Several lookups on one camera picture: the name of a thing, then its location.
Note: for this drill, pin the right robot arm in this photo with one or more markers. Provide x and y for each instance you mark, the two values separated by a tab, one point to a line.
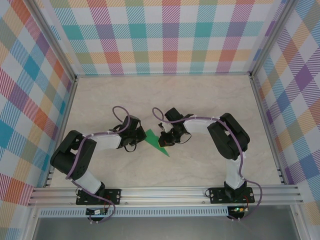
197	125

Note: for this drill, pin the aluminium side rail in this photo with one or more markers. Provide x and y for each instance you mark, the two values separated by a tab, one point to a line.
267	130
61	132

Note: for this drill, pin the long aluminium mounting rail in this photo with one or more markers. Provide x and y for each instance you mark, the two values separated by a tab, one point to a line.
162	196

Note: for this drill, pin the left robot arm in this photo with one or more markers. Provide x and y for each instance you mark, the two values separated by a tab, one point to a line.
107	142

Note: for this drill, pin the aluminium frame post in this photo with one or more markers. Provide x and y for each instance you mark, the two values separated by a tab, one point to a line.
58	42
270	37

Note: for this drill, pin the small circuit board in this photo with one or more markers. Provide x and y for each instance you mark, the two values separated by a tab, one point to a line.
96	212

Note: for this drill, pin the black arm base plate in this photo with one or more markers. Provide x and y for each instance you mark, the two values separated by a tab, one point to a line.
113	196
216	196

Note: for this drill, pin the green paper sheet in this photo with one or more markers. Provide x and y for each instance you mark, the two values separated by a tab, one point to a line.
152	137

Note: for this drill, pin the thin aluminium cross rail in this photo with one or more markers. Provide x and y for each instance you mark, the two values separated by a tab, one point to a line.
162	74

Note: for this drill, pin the circuit board with green light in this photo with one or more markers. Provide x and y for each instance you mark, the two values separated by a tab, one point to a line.
238	209

